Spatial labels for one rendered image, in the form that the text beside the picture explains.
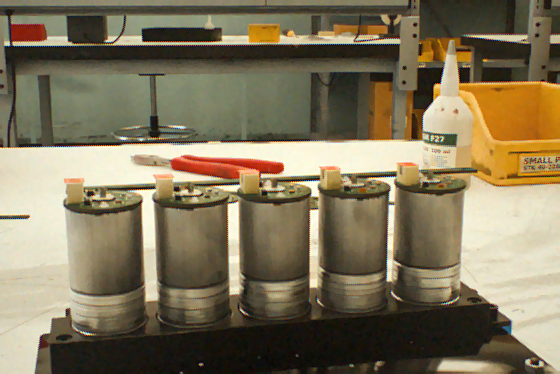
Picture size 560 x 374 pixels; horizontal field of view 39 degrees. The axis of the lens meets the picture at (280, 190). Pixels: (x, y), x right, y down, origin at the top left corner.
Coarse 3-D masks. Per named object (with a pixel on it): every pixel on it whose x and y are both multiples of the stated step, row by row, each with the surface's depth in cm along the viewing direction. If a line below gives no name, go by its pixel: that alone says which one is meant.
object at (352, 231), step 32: (320, 192) 27; (320, 224) 27; (352, 224) 26; (384, 224) 27; (320, 256) 27; (352, 256) 26; (384, 256) 27; (320, 288) 28; (352, 288) 27; (384, 288) 27
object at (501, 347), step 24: (48, 336) 27; (432, 336) 27; (456, 336) 27; (480, 336) 27; (504, 336) 27; (48, 360) 25; (192, 360) 26; (216, 360) 26; (240, 360) 26; (264, 360) 26; (288, 360) 26; (312, 360) 26; (336, 360) 26; (360, 360) 26; (384, 360) 26; (408, 360) 26; (432, 360) 26; (456, 360) 26; (480, 360) 26; (504, 360) 26
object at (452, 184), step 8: (424, 176) 29; (440, 176) 29; (448, 176) 29; (400, 184) 27; (424, 184) 27; (432, 184) 27; (448, 184) 27; (456, 184) 27; (464, 184) 27; (432, 192) 27; (440, 192) 27
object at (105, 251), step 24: (72, 216) 24; (96, 216) 24; (120, 216) 24; (72, 240) 25; (96, 240) 24; (120, 240) 25; (72, 264) 25; (96, 264) 24; (120, 264) 25; (72, 288) 25; (96, 288) 25; (120, 288) 25; (144, 288) 26; (72, 312) 25; (96, 312) 25; (120, 312) 25; (144, 312) 26
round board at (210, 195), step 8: (176, 192) 26; (208, 192) 26; (216, 192) 26; (224, 192) 26; (160, 200) 25; (168, 200) 25; (176, 200) 25; (184, 200) 25; (200, 200) 25; (208, 200) 25; (216, 200) 25; (224, 200) 25
